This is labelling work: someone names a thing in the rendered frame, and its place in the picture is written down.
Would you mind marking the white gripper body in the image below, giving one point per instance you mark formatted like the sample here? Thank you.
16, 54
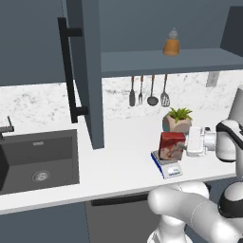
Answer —
195, 141

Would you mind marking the grey-blue open cabinet door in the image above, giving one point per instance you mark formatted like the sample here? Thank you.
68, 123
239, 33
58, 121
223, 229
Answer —
93, 79

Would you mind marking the blue white digital scale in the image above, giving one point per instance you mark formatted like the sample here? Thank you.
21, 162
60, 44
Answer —
172, 171

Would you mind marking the grey hanging slotted turner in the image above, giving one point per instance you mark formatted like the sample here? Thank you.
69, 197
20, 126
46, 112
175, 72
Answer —
164, 98

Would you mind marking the grey-blue closed cabinet door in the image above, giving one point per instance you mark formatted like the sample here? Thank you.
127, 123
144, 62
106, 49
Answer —
30, 41

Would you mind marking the red cereal box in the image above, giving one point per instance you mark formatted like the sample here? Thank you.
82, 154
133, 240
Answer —
169, 144

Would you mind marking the grey-blue base cabinet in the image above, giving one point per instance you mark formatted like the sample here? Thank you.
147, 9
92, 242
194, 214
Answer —
41, 224

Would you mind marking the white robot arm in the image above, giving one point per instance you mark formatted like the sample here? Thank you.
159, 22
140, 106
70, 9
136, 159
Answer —
177, 202

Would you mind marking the grey hanging ladle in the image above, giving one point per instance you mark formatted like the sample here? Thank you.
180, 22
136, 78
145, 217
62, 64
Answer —
152, 100

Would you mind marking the dark grey sink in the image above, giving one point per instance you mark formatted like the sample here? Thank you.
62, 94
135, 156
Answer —
41, 161

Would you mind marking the grey wall outlet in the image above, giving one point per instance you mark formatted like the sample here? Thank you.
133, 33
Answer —
212, 79

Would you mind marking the grey hanging fork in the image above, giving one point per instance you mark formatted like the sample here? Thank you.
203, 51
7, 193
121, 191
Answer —
140, 95

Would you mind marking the grey hanging spatula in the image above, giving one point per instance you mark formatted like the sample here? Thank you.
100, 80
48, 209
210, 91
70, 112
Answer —
132, 96

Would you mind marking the grey-blue wall cabinet with shelf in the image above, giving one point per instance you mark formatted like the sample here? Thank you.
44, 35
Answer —
177, 65

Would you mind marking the grey dishwasher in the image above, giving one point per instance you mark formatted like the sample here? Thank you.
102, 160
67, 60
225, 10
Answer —
120, 223

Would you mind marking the black tap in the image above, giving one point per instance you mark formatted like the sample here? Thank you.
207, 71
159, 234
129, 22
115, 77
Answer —
6, 128

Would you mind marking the green plant in pot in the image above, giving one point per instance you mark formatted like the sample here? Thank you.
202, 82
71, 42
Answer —
177, 123

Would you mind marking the dark open cabinet door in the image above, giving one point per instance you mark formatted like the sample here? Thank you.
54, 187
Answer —
233, 30

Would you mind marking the orange bottle with grey cap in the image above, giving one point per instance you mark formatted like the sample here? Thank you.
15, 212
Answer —
171, 46

